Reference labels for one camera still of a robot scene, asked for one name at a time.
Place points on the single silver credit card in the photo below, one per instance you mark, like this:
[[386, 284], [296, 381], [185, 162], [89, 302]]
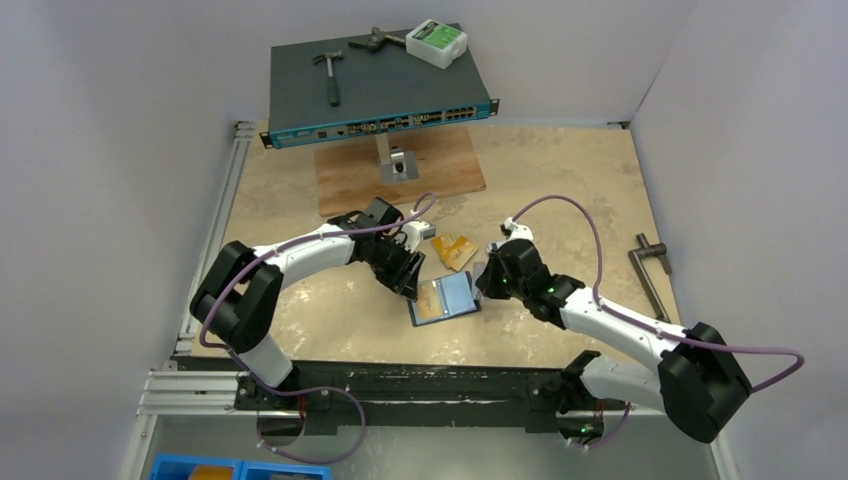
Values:
[[477, 270]]

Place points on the blue network switch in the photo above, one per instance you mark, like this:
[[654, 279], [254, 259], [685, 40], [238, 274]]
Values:
[[380, 92]]

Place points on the blue plastic bin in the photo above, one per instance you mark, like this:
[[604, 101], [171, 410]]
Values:
[[178, 466]]

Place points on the metal stand bracket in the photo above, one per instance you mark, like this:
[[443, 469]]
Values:
[[396, 165]]

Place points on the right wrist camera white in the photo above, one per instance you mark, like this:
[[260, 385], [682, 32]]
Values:
[[515, 231]]

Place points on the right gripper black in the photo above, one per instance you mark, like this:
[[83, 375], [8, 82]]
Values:
[[494, 275]]

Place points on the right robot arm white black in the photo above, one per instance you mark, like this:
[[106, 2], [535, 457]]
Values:
[[689, 374]]

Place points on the white green electrical box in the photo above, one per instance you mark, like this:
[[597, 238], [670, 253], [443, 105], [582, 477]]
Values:
[[436, 43]]

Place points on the blue leather card holder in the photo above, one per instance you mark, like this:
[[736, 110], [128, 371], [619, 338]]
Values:
[[456, 296]]

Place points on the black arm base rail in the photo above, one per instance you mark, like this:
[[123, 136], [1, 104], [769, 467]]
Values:
[[327, 424]]

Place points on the aluminium frame rail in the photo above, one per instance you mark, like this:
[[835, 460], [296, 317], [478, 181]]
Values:
[[185, 396]]

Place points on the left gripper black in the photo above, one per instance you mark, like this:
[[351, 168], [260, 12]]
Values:
[[393, 279]]

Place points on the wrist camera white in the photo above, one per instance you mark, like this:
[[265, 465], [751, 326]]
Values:
[[515, 231], [416, 232]]

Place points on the small black hammer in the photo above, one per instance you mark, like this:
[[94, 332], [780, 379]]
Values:
[[332, 89]]

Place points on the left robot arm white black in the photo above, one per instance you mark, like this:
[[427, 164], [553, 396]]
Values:
[[237, 298]]

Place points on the dark metal tool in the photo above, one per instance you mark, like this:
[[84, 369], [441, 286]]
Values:
[[377, 40]]

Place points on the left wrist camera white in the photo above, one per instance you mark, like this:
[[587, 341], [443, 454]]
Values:
[[416, 232]]

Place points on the brown wooden board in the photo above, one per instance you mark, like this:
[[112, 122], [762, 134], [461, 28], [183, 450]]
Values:
[[349, 173]]

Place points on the single gold credit card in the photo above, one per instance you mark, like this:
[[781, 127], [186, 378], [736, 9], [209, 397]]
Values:
[[428, 307]]

